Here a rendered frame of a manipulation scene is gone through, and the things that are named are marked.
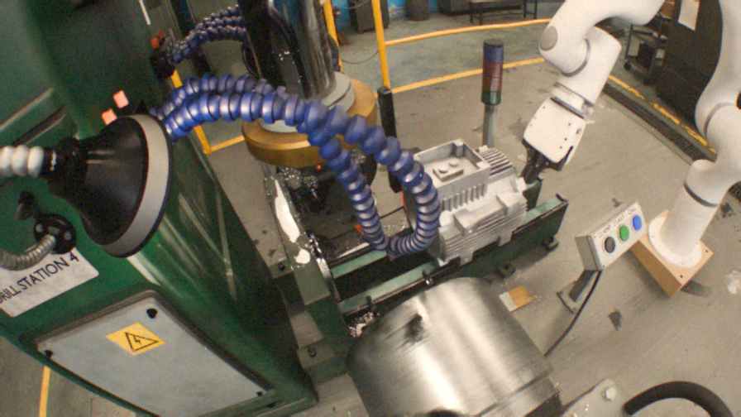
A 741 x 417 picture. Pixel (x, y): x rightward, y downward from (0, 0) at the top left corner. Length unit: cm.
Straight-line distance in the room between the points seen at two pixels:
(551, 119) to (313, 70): 45
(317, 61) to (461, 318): 34
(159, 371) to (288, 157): 33
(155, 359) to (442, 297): 37
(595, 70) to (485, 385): 52
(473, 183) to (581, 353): 47
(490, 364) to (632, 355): 57
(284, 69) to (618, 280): 90
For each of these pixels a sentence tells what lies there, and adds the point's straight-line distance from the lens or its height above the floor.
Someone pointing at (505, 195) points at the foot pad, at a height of 108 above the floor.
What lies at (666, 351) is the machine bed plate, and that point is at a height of 80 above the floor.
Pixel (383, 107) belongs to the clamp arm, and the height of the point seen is 122.
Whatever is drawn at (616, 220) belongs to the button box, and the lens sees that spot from 70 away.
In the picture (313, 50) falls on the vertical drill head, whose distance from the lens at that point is 39.
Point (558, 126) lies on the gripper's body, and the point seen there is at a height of 120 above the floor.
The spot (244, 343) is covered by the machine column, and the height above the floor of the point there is 116.
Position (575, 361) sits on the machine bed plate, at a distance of 84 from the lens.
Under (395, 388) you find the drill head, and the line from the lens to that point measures 41.
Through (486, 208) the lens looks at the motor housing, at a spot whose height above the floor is 106.
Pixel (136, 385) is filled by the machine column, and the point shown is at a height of 115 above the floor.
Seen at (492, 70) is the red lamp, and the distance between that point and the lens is 100.
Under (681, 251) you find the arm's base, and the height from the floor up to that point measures 89.
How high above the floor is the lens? 154
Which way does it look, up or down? 45 degrees down
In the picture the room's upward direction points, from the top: 11 degrees counter-clockwise
